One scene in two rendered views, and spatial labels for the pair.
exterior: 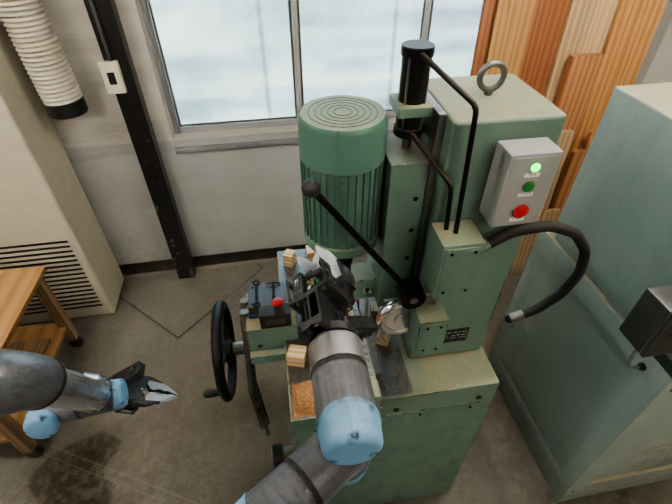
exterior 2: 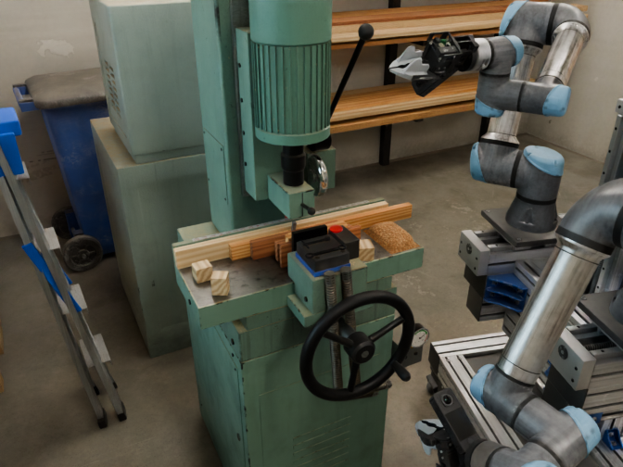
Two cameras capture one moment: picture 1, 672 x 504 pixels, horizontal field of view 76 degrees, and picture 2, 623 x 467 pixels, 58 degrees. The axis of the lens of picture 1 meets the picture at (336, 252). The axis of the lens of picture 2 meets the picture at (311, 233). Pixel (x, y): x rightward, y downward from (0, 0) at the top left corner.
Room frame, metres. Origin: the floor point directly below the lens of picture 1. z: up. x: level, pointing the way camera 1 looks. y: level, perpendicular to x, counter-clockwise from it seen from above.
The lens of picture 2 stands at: (1.13, 1.22, 1.63)
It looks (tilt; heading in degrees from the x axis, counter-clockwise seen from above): 29 degrees down; 253
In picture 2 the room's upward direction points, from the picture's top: straight up
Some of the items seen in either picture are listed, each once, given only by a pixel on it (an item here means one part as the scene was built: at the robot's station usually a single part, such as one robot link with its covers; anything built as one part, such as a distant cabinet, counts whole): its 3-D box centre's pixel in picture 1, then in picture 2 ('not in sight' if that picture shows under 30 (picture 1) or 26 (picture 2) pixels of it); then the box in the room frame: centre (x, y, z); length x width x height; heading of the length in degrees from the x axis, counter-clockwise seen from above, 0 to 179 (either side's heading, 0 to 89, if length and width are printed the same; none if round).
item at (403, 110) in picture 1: (415, 91); not in sight; (0.82, -0.15, 1.54); 0.08 x 0.08 x 0.17; 9
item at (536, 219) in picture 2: not in sight; (533, 207); (0.02, -0.07, 0.87); 0.15 x 0.15 x 0.10
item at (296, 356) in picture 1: (296, 355); (363, 250); (0.65, 0.10, 0.92); 0.05 x 0.04 x 0.04; 81
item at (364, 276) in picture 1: (348, 284); (291, 196); (0.80, -0.03, 1.03); 0.14 x 0.07 x 0.09; 99
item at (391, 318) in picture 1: (400, 316); (315, 175); (0.69, -0.16, 1.02); 0.12 x 0.03 x 0.12; 99
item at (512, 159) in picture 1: (518, 183); not in sight; (0.71, -0.35, 1.40); 0.10 x 0.06 x 0.16; 99
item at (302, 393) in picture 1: (320, 392); (391, 232); (0.54, 0.04, 0.92); 0.14 x 0.09 x 0.04; 99
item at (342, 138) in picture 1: (342, 180); (291, 68); (0.79, -0.01, 1.35); 0.18 x 0.18 x 0.31
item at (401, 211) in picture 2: not in sight; (325, 229); (0.70, -0.03, 0.92); 0.54 x 0.02 x 0.04; 9
